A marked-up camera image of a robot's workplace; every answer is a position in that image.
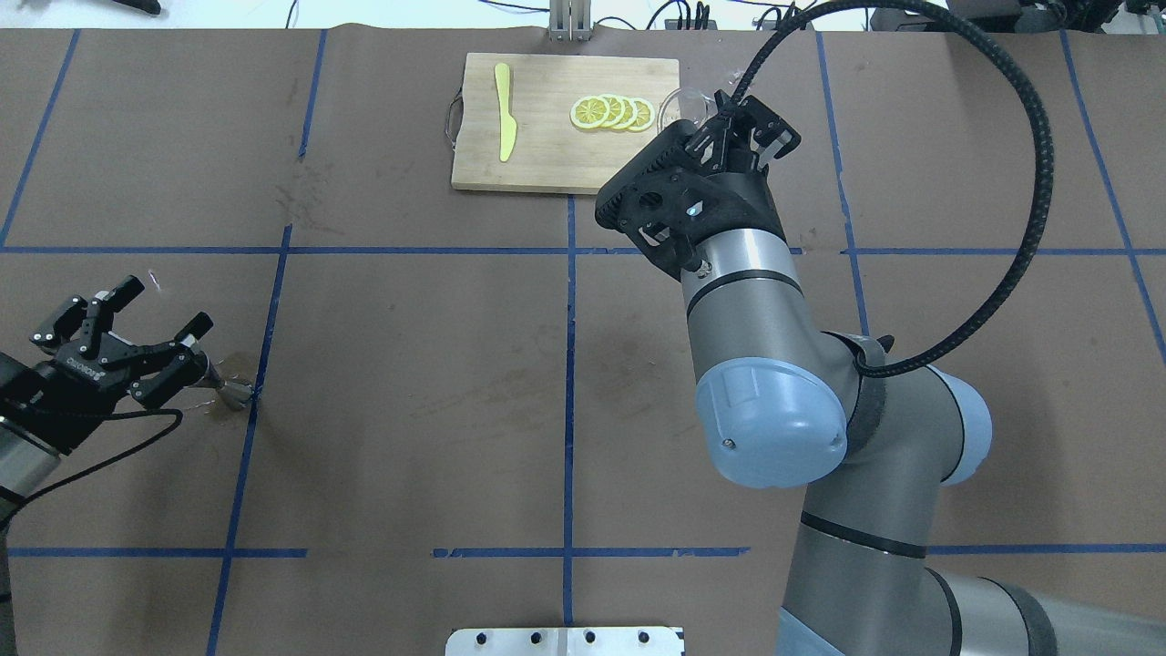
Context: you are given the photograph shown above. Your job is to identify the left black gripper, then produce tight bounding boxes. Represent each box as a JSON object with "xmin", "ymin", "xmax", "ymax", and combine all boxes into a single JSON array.
[{"xmin": 1, "ymin": 275, "xmax": 215, "ymax": 454}]

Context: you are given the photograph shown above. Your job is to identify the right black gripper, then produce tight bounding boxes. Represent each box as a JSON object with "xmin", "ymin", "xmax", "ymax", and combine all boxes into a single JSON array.
[{"xmin": 595, "ymin": 90, "xmax": 803, "ymax": 280}]

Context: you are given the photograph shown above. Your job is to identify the clear glass shaker cup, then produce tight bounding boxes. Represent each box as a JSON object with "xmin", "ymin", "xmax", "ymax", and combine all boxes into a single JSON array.
[{"xmin": 655, "ymin": 87, "xmax": 718, "ymax": 133}]

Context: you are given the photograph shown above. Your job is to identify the steel jigger measuring cup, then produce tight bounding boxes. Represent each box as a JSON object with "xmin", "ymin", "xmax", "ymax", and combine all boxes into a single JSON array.
[{"xmin": 197, "ymin": 357, "xmax": 255, "ymax": 411}]

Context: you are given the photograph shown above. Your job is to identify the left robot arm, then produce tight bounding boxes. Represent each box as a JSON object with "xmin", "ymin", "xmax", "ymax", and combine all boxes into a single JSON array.
[{"xmin": 1, "ymin": 275, "xmax": 222, "ymax": 532}]

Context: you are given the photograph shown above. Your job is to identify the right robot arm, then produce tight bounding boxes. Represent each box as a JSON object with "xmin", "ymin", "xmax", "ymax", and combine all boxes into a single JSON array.
[{"xmin": 596, "ymin": 91, "xmax": 1163, "ymax": 655}]

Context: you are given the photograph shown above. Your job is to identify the back lemon slice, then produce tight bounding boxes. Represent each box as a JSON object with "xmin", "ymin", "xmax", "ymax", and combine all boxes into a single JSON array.
[{"xmin": 626, "ymin": 98, "xmax": 656, "ymax": 133}]

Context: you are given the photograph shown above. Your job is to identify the front lemon slice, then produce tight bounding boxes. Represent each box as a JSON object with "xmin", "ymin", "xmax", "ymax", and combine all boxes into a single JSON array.
[{"xmin": 569, "ymin": 96, "xmax": 611, "ymax": 131}]

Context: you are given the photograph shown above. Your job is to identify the wooden cutting board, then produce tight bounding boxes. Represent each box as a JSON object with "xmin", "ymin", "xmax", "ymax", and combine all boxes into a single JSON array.
[{"xmin": 451, "ymin": 52, "xmax": 681, "ymax": 195}]

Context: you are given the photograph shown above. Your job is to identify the yellow plastic knife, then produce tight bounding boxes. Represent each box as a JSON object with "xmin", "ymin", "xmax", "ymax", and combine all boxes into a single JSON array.
[{"xmin": 493, "ymin": 62, "xmax": 519, "ymax": 163}]

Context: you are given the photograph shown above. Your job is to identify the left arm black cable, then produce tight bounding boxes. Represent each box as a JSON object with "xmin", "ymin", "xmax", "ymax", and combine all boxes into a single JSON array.
[{"xmin": 0, "ymin": 408, "xmax": 185, "ymax": 534}]

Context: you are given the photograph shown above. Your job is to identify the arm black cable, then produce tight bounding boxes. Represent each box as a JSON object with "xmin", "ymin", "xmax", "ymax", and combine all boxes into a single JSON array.
[
  {"xmin": 729, "ymin": 0, "xmax": 1056, "ymax": 380},
  {"xmin": 0, "ymin": 408, "xmax": 185, "ymax": 534}
]

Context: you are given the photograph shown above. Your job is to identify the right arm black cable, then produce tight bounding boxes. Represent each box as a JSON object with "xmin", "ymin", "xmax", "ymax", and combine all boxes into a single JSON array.
[{"xmin": 729, "ymin": 0, "xmax": 1056, "ymax": 380}]

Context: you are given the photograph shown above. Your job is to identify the aluminium frame post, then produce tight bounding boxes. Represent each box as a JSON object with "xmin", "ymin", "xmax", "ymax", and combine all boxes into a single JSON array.
[{"xmin": 548, "ymin": 0, "xmax": 593, "ymax": 43}]

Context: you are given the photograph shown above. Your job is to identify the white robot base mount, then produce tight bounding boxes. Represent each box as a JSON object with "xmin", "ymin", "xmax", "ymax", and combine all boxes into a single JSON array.
[{"xmin": 445, "ymin": 626, "xmax": 687, "ymax": 655}]

